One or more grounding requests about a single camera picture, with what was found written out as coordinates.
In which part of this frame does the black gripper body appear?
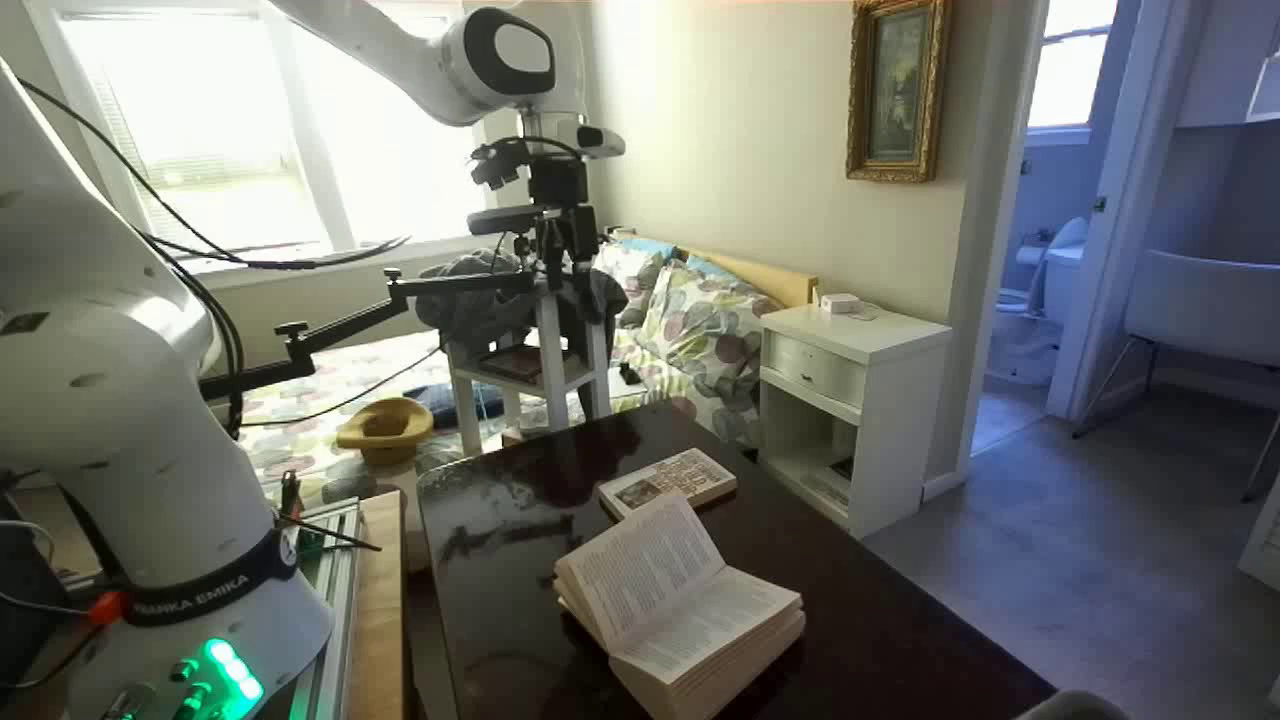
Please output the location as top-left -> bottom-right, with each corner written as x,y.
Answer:
525,147 -> 602,217

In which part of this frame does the thick paperback book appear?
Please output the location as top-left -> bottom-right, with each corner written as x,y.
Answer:
553,486 -> 813,720

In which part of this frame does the Old Neighborhood hardcover book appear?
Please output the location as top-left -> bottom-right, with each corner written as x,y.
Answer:
597,444 -> 741,522

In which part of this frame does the white stool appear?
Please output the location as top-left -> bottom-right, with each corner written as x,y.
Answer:
445,282 -> 616,454

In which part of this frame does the floral bedspread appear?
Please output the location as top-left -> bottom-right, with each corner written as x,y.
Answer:
237,230 -> 792,504

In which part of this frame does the wooden headboard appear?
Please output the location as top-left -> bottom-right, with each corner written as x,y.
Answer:
694,244 -> 822,312

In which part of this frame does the yellow bowl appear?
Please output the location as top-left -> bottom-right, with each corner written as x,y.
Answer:
331,397 -> 440,468

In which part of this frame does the gold framed painting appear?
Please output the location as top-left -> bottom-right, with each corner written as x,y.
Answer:
845,0 -> 952,188

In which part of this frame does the large bright window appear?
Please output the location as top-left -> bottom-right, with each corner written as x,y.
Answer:
24,0 -> 496,273

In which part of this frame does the white nightstand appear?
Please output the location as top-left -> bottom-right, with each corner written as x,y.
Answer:
755,301 -> 955,543

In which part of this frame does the red black clamp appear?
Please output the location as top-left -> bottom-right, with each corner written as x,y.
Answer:
275,468 -> 390,554

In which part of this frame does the wooden board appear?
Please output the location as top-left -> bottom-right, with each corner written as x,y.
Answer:
350,486 -> 409,720

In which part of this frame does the white toilet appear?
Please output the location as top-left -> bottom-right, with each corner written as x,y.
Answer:
994,217 -> 1097,392

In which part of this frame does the small bathroom window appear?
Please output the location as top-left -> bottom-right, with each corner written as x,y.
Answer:
1024,0 -> 1118,130

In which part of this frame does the white door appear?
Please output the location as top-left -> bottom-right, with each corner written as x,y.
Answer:
1044,0 -> 1214,426

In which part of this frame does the red knob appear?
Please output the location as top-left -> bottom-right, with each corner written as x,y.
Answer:
83,584 -> 133,633

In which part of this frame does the white bathtub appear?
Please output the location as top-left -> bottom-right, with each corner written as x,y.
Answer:
1122,244 -> 1280,377

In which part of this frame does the black stereo camera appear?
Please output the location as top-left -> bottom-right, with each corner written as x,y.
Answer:
466,205 -> 545,238

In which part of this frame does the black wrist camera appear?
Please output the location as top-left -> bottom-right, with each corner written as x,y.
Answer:
470,130 -> 535,191

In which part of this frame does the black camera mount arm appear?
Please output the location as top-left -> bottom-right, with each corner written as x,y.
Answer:
196,236 -> 535,405

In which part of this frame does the thick black cable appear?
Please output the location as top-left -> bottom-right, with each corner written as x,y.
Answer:
17,76 -> 412,435

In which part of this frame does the aluminium rail frame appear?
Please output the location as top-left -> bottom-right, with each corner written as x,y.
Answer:
284,492 -> 369,720

